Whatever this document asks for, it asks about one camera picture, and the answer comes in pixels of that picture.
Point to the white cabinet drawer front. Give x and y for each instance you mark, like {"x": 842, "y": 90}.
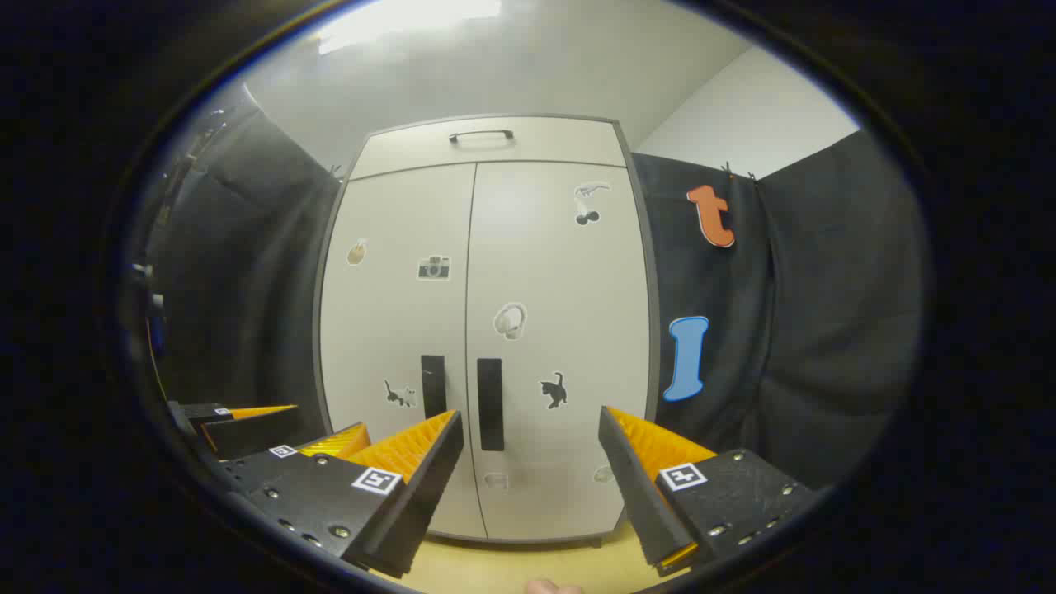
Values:
{"x": 544, "y": 144}

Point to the white door with camera sticker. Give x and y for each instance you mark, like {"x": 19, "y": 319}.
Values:
{"x": 388, "y": 330}

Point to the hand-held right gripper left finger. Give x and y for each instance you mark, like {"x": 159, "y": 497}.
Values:
{"x": 429, "y": 495}

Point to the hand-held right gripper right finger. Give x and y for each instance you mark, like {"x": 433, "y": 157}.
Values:
{"x": 639, "y": 503}

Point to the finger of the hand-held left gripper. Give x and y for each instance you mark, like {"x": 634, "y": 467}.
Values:
{"x": 247, "y": 433}
{"x": 334, "y": 441}

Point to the white door with headphone sticker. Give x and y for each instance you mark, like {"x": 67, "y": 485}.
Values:
{"x": 577, "y": 330}

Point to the white double-door shoe cabinet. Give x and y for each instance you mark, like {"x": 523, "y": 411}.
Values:
{"x": 654, "y": 330}

